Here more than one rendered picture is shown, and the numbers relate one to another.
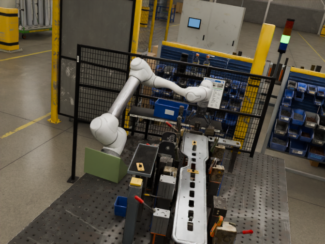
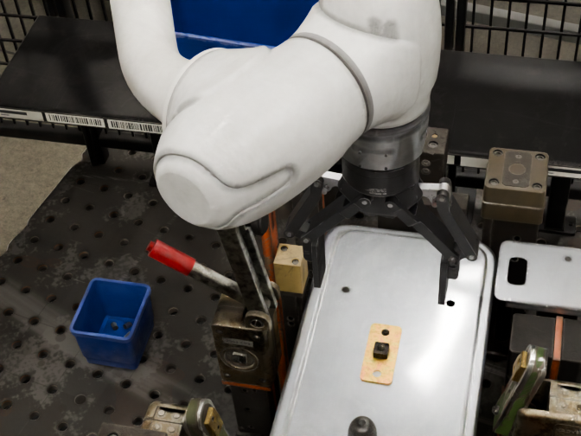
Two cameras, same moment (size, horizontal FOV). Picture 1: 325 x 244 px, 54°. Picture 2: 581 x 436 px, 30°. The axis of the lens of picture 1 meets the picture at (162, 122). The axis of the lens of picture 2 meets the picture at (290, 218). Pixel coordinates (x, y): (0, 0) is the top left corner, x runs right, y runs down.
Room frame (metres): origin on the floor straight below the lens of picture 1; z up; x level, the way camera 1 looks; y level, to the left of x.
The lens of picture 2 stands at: (1.68, -0.39, 2.05)
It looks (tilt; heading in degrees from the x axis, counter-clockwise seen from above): 47 degrees down; 14
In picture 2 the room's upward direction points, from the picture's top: 6 degrees counter-clockwise
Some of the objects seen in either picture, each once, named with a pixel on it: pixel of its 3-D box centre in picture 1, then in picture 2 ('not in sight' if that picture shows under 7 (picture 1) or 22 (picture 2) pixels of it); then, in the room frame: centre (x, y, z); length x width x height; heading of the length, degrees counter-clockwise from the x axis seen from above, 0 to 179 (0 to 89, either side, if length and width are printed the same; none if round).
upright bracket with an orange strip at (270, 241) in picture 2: not in sight; (277, 298); (2.55, -0.15, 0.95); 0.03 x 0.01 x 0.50; 177
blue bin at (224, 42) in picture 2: (170, 110); (253, 44); (2.88, -0.06, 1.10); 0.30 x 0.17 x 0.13; 81
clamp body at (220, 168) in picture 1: (213, 186); not in sight; (2.02, -0.45, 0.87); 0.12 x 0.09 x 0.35; 87
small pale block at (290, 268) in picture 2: (178, 148); (298, 344); (2.52, -0.17, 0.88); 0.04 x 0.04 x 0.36; 87
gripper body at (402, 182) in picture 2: (201, 111); (380, 177); (2.44, -0.30, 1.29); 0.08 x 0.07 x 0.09; 87
